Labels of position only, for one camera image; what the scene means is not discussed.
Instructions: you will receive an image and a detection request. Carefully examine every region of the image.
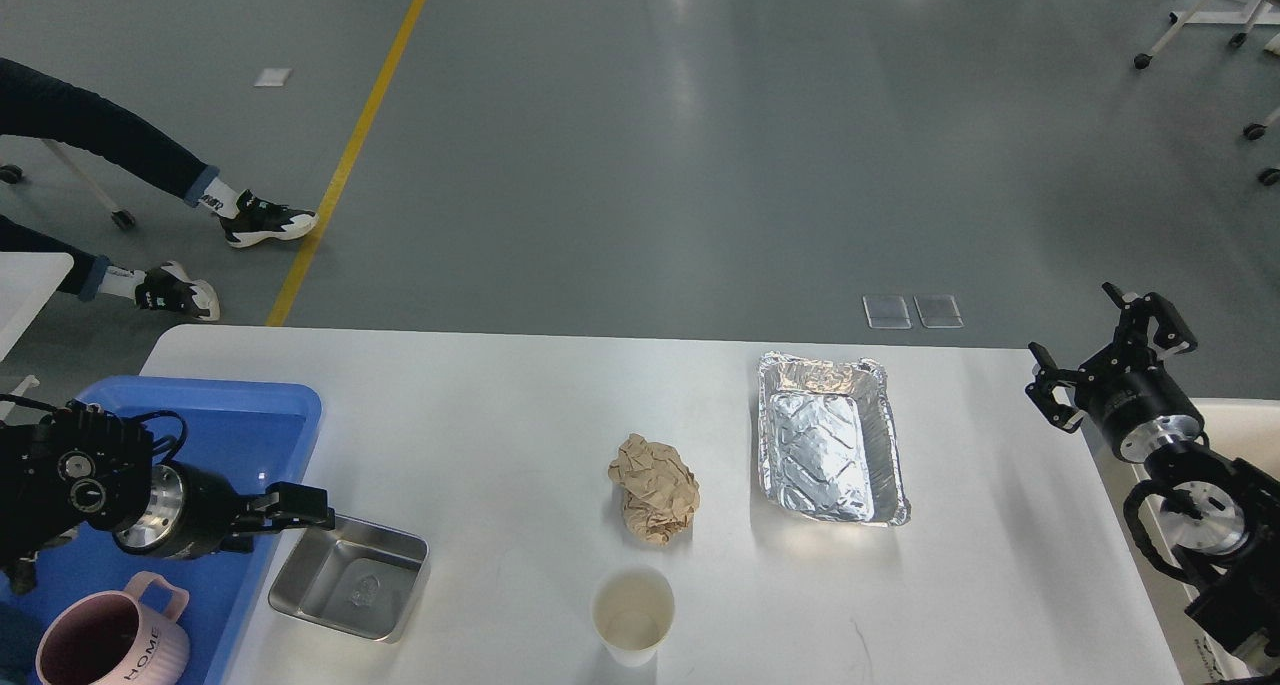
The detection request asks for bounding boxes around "left clear floor plate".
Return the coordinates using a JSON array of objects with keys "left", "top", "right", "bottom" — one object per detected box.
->
[{"left": 861, "top": 294, "right": 913, "bottom": 330}]

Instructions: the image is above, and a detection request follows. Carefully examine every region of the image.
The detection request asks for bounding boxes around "white rolling cart frame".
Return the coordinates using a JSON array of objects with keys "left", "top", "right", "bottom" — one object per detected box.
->
[{"left": 1132, "top": 0, "right": 1279, "bottom": 189}]

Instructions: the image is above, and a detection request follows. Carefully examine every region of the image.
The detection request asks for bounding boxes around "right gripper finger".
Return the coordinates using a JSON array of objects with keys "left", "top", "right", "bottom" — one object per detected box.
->
[
  {"left": 1025, "top": 341, "right": 1096, "bottom": 434},
  {"left": 1100, "top": 280, "right": 1198, "bottom": 373}
]

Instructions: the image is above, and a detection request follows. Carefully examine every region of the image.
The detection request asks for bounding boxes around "white side table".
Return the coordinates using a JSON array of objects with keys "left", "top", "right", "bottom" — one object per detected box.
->
[{"left": 1, "top": 252, "right": 74, "bottom": 360}]

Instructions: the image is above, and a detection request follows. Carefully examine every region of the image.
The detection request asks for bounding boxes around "person in black sweater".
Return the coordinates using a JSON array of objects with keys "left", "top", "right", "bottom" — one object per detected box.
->
[{"left": 1, "top": 59, "right": 317, "bottom": 321}]

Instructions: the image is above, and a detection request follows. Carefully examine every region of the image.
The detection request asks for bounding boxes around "clear floor plate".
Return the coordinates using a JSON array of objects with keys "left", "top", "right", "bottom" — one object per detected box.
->
[
  {"left": 913, "top": 294, "right": 964, "bottom": 329},
  {"left": 861, "top": 294, "right": 913, "bottom": 330}
]

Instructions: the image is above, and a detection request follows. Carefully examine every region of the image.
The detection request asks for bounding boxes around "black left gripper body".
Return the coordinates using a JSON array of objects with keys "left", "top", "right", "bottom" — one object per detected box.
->
[{"left": 111, "top": 462, "right": 255, "bottom": 560}]

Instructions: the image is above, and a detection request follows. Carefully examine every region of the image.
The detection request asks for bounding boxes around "pink ribbed mug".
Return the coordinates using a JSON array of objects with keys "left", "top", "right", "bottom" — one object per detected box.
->
[{"left": 35, "top": 571, "right": 191, "bottom": 684}]

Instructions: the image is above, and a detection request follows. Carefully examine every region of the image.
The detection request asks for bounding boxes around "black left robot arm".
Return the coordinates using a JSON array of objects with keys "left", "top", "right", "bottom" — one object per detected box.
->
[{"left": 1, "top": 394, "right": 337, "bottom": 597}]

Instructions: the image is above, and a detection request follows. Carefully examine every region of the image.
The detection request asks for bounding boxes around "aluminium foil tray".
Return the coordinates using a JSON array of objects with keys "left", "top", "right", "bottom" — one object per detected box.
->
[{"left": 756, "top": 352, "right": 911, "bottom": 528}]

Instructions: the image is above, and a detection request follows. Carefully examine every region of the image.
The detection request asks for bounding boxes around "white paper cup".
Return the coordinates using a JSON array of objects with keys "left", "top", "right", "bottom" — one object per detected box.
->
[{"left": 590, "top": 566, "right": 676, "bottom": 668}]

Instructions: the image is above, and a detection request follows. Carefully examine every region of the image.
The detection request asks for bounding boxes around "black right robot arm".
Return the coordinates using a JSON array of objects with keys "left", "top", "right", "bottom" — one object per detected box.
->
[{"left": 1025, "top": 280, "right": 1279, "bottom": 684}]

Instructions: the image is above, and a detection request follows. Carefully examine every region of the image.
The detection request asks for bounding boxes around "blue plastic tray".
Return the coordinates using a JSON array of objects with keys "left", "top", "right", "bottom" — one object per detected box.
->
[{"left": 3, "top": 376, "right": 323, "bottom": 684}]

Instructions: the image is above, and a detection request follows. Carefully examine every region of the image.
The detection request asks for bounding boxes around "square stainless steel tray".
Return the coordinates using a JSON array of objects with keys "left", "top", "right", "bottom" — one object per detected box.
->
[{"left": 268, "top": 515, "right": 431, "bottom": 644}]

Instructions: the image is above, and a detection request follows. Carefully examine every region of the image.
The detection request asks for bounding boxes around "crumpled brown paper ball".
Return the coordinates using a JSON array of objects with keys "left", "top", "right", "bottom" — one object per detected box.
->
[{"left": 607, "top": 433, "right": 701, "bottom": 547}]

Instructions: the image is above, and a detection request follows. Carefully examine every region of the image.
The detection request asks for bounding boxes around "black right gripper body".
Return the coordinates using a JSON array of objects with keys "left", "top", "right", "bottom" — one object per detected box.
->
[{"left": 1078, "top": 361, "right": 1204, "bottom": 463}]

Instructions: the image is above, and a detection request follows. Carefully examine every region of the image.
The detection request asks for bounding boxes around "right clear floor plate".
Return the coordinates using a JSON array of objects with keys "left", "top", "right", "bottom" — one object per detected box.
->
[{"left": 913, "top": 294, "right": 964, "bottom": 329}]

